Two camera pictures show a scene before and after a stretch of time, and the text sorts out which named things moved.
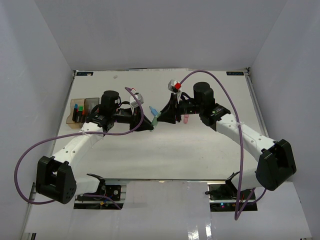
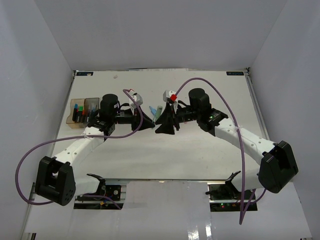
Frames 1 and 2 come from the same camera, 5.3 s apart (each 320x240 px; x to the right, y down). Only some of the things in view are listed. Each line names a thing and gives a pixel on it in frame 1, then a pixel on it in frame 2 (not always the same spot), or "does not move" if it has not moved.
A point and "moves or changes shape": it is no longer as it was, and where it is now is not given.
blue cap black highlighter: x=75 y=113 does not move
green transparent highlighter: x=154 y=122 moves or changes shape
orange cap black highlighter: x=83 y=117 does not move
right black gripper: x=169 y=113 → x=167 y=118
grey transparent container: x=89 y=103 does not move
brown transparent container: x=70 y=122 does not move
